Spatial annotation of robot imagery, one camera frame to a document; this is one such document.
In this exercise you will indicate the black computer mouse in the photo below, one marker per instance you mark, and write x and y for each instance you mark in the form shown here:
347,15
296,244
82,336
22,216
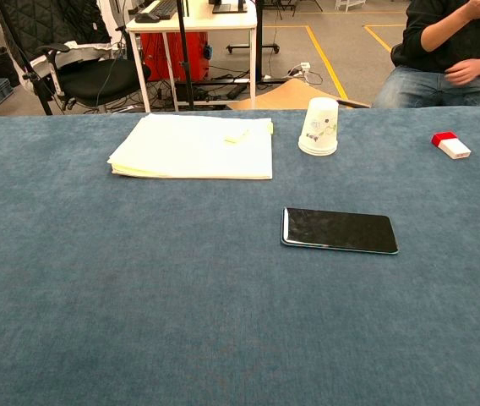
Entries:
146,18

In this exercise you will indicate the small red white box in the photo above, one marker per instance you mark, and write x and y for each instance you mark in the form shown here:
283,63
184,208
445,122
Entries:
455,148

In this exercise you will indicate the black power strip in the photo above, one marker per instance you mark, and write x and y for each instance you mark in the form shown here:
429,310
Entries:
236,91

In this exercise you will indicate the black rolling stand base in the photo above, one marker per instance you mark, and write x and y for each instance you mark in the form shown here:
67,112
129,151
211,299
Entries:
250,45

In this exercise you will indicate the white metal desk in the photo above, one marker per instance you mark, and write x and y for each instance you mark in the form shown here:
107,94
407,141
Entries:
193,23

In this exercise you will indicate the black quilted jacket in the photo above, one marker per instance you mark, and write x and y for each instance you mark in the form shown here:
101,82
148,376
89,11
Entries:
54,21

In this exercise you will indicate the black camera tripod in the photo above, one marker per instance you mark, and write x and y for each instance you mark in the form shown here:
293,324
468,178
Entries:
185,55

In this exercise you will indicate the blue table cloth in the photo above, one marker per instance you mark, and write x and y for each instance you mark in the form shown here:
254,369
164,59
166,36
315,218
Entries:
138,275

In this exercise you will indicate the light blue smartphone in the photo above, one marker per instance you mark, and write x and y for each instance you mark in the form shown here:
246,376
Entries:
337,230

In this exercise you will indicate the black keyboard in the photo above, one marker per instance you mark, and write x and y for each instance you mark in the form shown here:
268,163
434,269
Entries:
165,8

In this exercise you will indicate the black office chair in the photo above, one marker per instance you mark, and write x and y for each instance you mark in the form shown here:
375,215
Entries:
92,80

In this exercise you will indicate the white power strip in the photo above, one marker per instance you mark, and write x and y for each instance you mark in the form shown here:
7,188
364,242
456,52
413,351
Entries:
304,67

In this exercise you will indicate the seated person in jeans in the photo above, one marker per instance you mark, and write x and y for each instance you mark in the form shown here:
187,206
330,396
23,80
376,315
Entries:
447,34

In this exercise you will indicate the red cabinet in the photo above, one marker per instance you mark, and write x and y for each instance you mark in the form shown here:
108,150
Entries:
172,55

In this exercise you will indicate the brown cardboard sheet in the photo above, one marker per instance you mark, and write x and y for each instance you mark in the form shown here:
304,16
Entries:
290,95

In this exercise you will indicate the white paper cup stack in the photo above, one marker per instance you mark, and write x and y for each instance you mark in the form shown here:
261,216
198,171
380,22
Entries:
319,127

